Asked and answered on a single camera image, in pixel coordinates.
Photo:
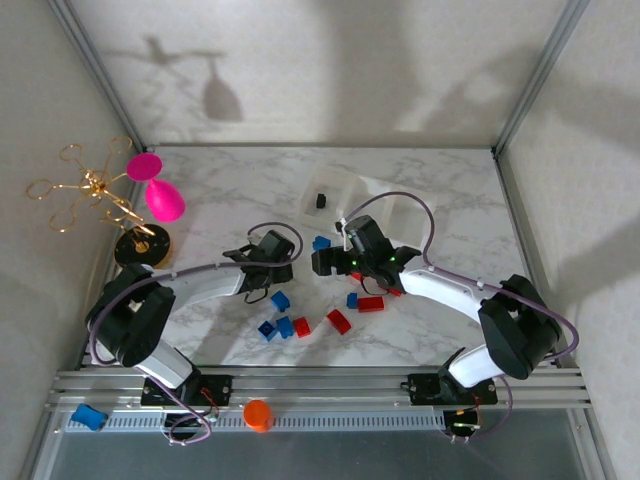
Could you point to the blue lego brick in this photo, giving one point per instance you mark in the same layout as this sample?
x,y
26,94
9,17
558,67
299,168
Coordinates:
x,y
352,300
321,243
267,330
285,327
280,300

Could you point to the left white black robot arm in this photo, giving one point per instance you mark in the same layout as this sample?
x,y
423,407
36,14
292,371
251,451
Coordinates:
x,y
200,292

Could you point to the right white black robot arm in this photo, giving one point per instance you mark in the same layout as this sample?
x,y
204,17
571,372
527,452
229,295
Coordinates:
x,y
440,290

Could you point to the translucent bin with black legos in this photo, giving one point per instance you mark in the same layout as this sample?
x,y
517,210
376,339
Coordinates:
x,y
330,177

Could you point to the small square red lego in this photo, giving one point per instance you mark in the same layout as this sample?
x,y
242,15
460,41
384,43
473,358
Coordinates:
x,y
302,327

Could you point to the red curved lego brick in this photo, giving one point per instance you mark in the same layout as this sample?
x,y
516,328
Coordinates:
x,y
338,321

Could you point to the black lego brick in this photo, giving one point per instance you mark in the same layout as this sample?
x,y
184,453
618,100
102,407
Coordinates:
x,y
320,200

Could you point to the gold glass rack black base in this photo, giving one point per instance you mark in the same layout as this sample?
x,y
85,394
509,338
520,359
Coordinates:
x,y
152,252

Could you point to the pink plastic goblet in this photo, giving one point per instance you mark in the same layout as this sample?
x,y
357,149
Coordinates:
x,y
165,200

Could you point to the orange cylinder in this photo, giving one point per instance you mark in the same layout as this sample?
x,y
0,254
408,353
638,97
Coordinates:
x,y
258,415

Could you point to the blue bone-shaped object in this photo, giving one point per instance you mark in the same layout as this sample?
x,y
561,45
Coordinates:
x,y
89,416

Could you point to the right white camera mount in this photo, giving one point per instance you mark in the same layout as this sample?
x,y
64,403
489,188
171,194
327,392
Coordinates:
x,y
341,225

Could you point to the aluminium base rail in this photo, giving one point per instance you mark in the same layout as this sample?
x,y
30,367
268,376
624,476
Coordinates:
x,y
320,387

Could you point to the left black mount plate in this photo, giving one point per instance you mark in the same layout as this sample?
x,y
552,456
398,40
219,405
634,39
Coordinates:
x,y
220,390

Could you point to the black mount plate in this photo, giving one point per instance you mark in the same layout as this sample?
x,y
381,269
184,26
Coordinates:
x,y
220,390
422,390

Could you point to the right black mount plate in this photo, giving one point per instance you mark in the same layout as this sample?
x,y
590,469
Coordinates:
x,y
422,390

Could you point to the aluminium frame side rail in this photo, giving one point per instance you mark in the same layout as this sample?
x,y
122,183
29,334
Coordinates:
x,y
530,240

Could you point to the aluminium frame post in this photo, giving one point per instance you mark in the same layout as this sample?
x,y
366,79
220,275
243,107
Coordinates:
x,y
540,80
100,75

